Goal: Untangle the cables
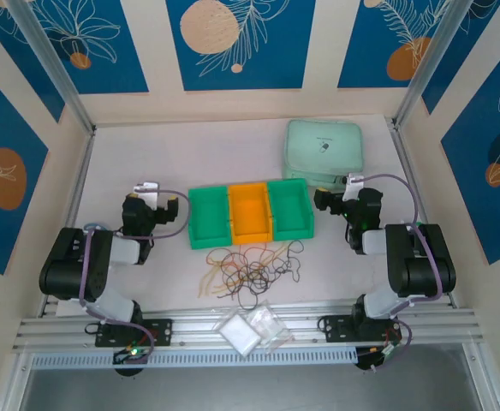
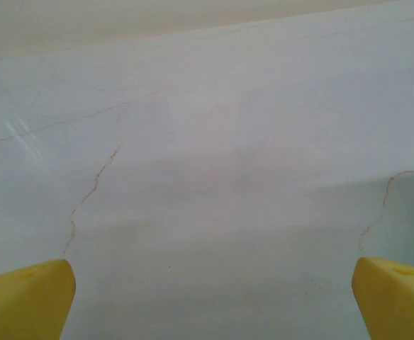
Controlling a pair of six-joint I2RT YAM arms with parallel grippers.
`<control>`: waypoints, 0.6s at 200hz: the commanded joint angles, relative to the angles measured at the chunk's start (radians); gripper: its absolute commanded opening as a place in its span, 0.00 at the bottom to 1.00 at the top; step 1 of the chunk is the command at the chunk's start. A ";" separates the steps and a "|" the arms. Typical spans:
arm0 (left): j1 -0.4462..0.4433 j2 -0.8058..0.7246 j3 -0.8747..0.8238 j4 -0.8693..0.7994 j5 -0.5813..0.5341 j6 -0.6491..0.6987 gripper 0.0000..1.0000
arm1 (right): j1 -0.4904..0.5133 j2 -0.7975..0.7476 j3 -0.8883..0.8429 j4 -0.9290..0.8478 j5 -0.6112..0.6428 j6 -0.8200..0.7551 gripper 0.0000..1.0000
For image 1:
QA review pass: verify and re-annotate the mint green fabric pouch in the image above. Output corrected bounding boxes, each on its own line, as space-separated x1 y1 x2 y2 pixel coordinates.
282 118 365 192

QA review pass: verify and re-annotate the green plastic bin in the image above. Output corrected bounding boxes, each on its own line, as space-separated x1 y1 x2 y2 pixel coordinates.
266 177 318 241
187 186 234 251

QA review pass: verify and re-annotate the orange plastic bin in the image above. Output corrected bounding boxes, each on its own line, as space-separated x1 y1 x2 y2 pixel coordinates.
227 182 276 246

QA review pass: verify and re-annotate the clear plastic zip bag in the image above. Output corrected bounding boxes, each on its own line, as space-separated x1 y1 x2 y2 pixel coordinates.
247 299 295 354

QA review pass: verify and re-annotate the white packet in bag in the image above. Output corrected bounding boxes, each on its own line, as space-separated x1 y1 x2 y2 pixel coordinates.
218 314 262 356

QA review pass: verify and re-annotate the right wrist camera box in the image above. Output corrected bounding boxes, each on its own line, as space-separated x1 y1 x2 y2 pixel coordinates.
342 172 366 201

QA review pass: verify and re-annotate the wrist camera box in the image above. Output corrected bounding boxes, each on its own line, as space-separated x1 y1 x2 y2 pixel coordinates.
133 182 160 211
342 172 366 201

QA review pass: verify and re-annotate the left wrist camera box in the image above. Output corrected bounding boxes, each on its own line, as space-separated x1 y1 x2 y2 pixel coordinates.
133 182 160 211

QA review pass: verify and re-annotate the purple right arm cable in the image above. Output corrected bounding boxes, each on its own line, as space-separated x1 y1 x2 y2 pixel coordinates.
356 173 443 373

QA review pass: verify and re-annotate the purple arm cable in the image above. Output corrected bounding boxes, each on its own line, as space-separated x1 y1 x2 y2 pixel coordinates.
80 188 191 356
356 173 443 373

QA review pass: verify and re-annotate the aluminium side rail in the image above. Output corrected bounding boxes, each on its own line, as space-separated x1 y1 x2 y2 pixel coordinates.
386 118 456 307
39 126 97 318

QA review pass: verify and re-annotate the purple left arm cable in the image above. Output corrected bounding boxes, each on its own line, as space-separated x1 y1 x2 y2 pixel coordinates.
80 188 191 356

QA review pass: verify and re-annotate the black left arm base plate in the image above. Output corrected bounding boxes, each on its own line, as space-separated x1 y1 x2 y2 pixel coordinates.
94 319 174 348

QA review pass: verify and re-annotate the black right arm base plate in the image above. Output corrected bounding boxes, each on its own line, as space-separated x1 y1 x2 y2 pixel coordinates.
321 314 401 343

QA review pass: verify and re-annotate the aluminium front rail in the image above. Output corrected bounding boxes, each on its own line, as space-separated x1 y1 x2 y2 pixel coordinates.
12 297 489 356

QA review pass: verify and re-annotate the white slotted cable duct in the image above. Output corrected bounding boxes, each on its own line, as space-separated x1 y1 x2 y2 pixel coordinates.
30 347 359 370

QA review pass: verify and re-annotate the aluminium corner post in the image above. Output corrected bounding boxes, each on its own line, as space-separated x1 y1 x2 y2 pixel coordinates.
393 0 467 126
5 0 96 134

